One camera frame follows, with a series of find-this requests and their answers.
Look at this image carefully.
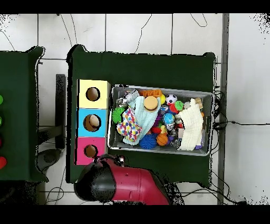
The blue spiky ball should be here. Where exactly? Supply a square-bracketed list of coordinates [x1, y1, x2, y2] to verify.
[138, 133, 158, 150]

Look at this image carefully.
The small soccer ball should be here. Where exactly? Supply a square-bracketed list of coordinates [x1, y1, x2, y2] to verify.
[165, 94, 178, 106]

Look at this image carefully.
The tan toy burger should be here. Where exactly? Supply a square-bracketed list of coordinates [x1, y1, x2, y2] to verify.
[143, 96, 159, 112]

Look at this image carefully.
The multicolour spotted cloth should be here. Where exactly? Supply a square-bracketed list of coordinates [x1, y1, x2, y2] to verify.
[116, 107, 143, 143]

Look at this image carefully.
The dark green table cloth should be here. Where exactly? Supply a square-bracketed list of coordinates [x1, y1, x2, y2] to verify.
[0, 45, 49, 183]
[65, 44, 216, 189]

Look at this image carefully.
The black cable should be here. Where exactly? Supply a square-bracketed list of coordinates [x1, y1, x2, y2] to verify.
[213, 120, 270, 127]

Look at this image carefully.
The grey round base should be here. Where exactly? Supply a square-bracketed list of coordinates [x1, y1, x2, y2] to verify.
[35, 148, 62, 172]

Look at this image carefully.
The green spiky ball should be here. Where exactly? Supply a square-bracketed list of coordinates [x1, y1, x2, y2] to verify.
[111, 106, 127, 124]

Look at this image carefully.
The small orange basketball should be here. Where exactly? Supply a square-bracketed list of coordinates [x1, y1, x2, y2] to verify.
[156, 133, 169, 147]

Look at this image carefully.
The cream white cloth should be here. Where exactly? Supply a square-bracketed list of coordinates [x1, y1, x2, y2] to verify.
[176, 98, 205, 152]

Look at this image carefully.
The light blue cloth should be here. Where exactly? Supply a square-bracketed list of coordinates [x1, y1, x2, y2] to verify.
[122, 96, 161, 146]

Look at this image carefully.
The orange plastic block toy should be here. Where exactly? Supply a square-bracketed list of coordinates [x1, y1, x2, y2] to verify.
[138, 89, 163, 98]

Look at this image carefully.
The silver robot toy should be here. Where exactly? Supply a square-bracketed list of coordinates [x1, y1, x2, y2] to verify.
[115, 88, 140, 107]

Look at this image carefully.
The black flat stand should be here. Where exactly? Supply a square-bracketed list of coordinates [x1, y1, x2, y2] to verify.
[55, 73, 66, 150]

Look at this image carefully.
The wooden box with three holes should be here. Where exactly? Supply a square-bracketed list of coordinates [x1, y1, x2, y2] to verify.
[74, 79, 111, 166]

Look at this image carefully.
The blue globe ball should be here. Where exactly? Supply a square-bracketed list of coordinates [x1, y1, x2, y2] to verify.
[162, 113, 176, 125]

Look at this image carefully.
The clear mesh bin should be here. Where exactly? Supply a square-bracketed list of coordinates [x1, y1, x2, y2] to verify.
[107, 84, 215, 157]

